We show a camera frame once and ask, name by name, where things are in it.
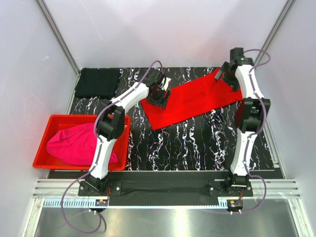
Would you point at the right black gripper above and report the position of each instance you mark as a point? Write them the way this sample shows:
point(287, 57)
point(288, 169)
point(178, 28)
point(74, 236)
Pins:
point(233, 84)

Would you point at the red plastic bin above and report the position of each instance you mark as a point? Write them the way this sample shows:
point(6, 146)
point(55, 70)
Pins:
point(55, 124)

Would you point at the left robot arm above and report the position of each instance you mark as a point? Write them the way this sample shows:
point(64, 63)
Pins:
point(109, 124)

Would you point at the red t shirt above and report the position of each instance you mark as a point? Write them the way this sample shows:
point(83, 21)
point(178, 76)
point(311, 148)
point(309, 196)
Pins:
point(191, 99)

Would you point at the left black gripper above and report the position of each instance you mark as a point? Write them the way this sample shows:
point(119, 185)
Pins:
point(162, 102)

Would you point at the left connector box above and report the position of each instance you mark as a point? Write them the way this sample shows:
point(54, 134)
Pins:
point(101, 202)

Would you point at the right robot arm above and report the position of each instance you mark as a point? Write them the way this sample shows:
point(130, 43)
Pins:
point(250, 118)

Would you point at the right connector box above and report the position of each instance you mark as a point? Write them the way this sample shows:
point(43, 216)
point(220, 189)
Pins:
point(235, 204)

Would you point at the pink t shirt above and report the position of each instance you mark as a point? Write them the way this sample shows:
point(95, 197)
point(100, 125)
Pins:
point(75, 145)

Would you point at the connector box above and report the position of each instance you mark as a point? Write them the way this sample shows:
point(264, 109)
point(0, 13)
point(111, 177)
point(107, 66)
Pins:
point(235, 204)
point(101, 202)

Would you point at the aluminium frame rail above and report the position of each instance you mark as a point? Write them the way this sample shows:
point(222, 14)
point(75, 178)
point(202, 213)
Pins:
point(61, 192)

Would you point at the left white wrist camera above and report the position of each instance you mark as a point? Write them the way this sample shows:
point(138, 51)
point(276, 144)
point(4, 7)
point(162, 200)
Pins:
point(165, 83)

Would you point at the folded black t shirt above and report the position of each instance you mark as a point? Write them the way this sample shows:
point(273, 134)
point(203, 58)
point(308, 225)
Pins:
point(94, 82)

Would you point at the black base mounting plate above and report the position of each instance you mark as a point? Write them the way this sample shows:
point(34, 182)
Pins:
point(163, 188)

